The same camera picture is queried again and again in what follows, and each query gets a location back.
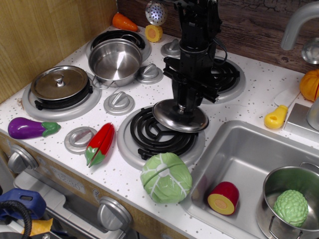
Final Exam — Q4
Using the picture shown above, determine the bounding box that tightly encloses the back left black burner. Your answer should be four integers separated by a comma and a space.
91, 30, 146, 50

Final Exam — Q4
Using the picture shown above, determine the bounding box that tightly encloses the steel slotted spoon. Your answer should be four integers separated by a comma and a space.
145, 0, 167, 26

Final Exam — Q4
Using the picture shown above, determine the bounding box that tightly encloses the back right black burner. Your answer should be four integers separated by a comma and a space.
209, 59, 240, 93

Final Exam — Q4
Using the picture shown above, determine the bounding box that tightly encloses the silver stove knob front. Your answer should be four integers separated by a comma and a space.
64, 126, 97, 155

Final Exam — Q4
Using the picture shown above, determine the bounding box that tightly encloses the silver sink basin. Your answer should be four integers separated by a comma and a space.
181, 120, 319, 239

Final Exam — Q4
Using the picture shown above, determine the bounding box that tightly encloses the silver stove knob back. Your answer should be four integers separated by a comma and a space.
160, 39, 180, 58

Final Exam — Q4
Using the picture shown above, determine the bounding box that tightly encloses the blue clamp handle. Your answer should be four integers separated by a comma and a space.
0, 188, 46, 220

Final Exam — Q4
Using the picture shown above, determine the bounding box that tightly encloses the silver oven knob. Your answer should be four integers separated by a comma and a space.
97, 196, 133, 232
8, 144, 38, 174

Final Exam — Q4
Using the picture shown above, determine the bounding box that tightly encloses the grey faucet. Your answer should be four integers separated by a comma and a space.
281, 1, 319, 50

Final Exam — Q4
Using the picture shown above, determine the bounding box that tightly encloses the purple toy eggplant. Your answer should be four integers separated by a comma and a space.
8, 117, 61, 139

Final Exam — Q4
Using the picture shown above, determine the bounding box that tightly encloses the red toy chili pepper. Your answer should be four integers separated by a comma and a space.
84, 123, 115, 167

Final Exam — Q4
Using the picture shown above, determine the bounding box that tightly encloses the yellow toy corn piece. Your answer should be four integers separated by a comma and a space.
145, 24, 163, 43

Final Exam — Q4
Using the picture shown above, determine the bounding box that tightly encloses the black burner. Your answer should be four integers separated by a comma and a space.
129, 107, 198, 160
34, 80, 93, 110
91, 30, 146, 50
209, 59, 240, 93

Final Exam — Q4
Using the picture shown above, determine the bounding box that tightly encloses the silver stove knob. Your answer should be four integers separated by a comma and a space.
137, 63, 163, 85
103, 91, 135, 116
160, 39, 180, 58
64, 126, 97, 155

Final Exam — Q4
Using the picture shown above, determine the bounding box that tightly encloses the red yellow toy fruit half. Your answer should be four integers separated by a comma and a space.
207, 181, 240, 215

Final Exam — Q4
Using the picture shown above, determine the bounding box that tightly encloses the small steel pot lid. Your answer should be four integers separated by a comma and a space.
153, 99, 209, 133

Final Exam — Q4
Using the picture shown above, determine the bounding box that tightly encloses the front left black burner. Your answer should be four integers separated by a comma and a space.
34, 80, 93, 110

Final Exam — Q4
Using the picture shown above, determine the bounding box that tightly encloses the silver oven knob right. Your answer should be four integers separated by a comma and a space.
97, 196, 133, 232

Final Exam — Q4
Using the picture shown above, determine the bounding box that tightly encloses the black braided cable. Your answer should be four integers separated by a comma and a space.
0, 200, 33, 236

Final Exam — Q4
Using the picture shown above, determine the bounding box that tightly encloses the yellow handled toy knife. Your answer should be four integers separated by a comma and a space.
264, 88, 300, 129

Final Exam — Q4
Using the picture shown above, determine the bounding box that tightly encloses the orange toy pumpkin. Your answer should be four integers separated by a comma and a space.
299, 69, 319, 102

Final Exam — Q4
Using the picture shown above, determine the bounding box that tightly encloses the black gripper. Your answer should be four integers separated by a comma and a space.
163, 44, 219, 111

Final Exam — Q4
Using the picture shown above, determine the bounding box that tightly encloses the orange toy carrot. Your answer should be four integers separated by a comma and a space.
112, 13, 139, 32

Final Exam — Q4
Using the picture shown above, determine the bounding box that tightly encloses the light green toy artichoke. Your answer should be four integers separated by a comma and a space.
273, 190, 309, 227

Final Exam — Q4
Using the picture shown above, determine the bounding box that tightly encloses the silver oven knob left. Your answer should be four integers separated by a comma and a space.
8, 144, 38, 174

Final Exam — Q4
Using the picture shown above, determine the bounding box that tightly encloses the steel pot in sink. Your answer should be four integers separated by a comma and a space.
256, 162, 319, 239

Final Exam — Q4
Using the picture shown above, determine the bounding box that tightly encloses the front right black burner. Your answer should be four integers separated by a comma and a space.
129, 107, 198, 160

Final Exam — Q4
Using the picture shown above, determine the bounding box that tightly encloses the green toy cabbage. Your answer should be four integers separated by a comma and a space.
140, 152, 192, 204

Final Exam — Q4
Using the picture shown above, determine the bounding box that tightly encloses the empty steel pot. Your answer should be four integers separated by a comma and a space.
88, 39, 143, 89

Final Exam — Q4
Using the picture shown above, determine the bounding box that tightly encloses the steel ladle bowl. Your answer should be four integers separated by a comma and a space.
301, 37, 319, 64

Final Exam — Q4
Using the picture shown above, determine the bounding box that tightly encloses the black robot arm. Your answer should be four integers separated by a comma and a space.
164, 0, 226, 114

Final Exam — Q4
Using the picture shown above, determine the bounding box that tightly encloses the large steel lid with knob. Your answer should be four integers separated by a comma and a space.
31, 65, 89, 101

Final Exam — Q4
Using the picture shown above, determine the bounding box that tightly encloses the grey oven door handle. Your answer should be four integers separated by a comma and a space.
13, 170, 137, 239

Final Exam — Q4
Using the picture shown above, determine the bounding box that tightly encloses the silver stove knob upper centre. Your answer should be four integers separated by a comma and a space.
137, 63, 163, 85

